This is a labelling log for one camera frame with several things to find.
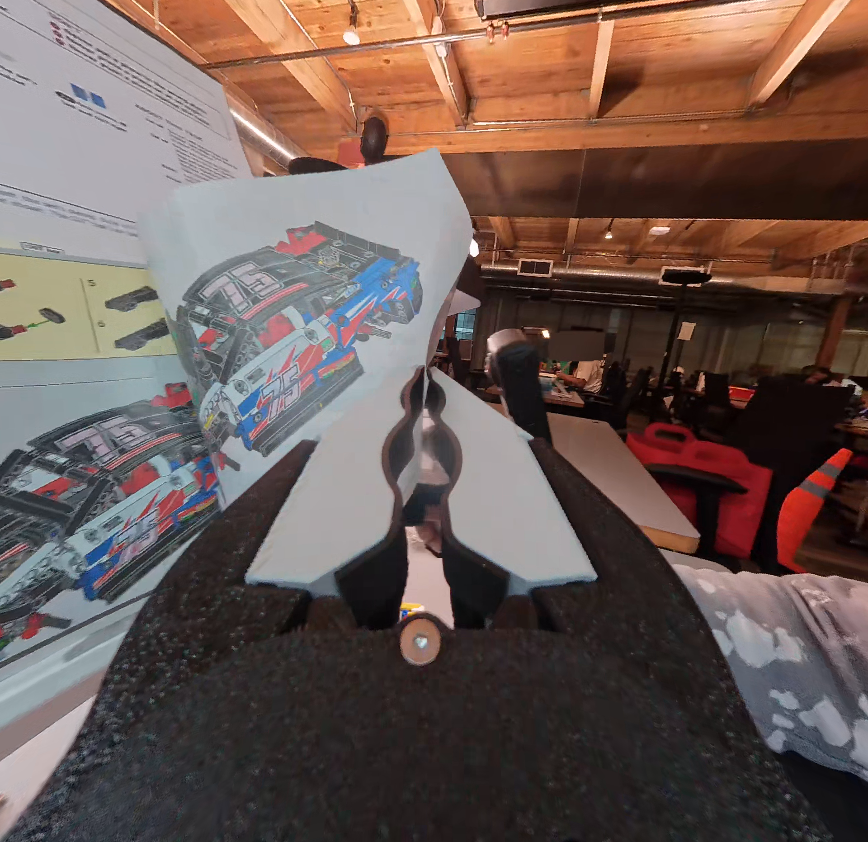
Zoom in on red plastic case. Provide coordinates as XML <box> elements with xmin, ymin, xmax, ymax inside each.
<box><xmin>625</xmin><ymin>421</ymin><xmax>774</xmax><ymax>561</ymax></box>

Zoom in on person's black pants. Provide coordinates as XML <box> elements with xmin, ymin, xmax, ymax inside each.
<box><xmin>780</xmin><ymin>747</ymin><xmax>868</xmax><ymax>842</ymax></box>

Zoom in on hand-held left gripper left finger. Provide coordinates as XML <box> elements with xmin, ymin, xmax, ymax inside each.
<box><xmin>244</xmin><ymin>366</ymin><xmax>428</xmax><ymax>631</ymax></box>

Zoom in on person's right forearm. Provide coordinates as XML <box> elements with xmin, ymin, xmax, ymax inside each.
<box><xmin>671</xmin><ymin>563</ymin><xmax>868</xmax><ymax>782</ymax></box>

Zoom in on toy car instruction booklet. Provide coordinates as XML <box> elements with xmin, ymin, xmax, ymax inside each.
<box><xmin>0</xmin><ymin>0</ymin><xmax>476</xmax><ymax>734</ymax></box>

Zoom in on orange traffic cone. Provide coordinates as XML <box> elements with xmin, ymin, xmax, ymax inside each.
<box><xmin>776</xmin><ymin>447</ymin><xmax>854</xmax><ymax>575</ymax></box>

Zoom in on black floor lamp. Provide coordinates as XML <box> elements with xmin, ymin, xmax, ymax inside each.
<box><xmin>659</xmin><ymin>265</ymin><xmax>713</xmax><ymax>382</ymax></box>

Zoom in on white table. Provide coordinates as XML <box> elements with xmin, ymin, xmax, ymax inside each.
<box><xmin>546</xmin><ymin>411</ymin><xmax>701</xmax><ymax>554</ymax></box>

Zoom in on long silver air duct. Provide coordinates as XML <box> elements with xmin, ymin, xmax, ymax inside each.
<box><xmin>478</xmin><ymin>260</ymin><xmax>849</xmax><ymax>295</ymax></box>

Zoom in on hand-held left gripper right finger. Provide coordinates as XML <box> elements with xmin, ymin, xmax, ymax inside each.
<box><xmin>424</xmin><ymin>366</ymin><xmax>599</xmax><ymax>631</ymax></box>

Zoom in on large black office chair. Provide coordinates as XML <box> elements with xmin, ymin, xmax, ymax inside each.
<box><xmin>644</xmin><ymin>374</ymin><xmax>857</xmax><ymax>575</ymax></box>

